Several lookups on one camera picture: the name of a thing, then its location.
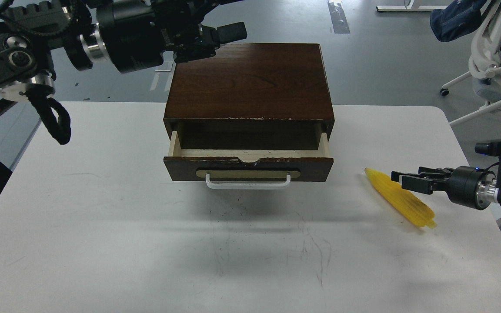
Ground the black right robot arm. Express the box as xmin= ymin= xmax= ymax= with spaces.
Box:
xmin=391 ymin=139 xmax=501 ymax=210

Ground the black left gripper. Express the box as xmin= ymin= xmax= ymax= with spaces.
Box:
xmin=96 ymin=0 xmax=248 ymax=73

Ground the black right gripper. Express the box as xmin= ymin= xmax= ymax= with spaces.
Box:
xmin=391 ymin=166 xmax=496 ymax=210

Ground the dark wooden drawer cabinet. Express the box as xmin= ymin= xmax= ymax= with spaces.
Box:
xmin=163 ymin=42 xmax=335 ymax=135

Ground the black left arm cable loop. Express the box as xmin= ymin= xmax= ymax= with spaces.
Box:
xmin=23 ymin=85 xmax=72 ymax=146

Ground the white office chair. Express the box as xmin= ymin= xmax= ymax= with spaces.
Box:
xmin=440 ymin=0 xmax=501 ymax=127

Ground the dark blue cloth on chair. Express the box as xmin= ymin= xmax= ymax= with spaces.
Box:
xmin=430 ymin=0 xmax=487 ymax=42

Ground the white desk leg base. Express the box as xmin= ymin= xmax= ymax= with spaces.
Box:
xmin=376 ymin=0 xmax=447 ymax=12

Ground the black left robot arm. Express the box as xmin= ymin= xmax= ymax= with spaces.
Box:
xmin=0 ymin=0 xmax=247 ymax=145

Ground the yellow plastic corn cob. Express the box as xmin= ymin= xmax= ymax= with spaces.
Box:
xmin=364 ymin=168 xmax=437 ymax=229

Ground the wooden drawer with white handle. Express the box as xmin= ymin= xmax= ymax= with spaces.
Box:
xmin=164 ymin=131 xmax=334 ymax=190

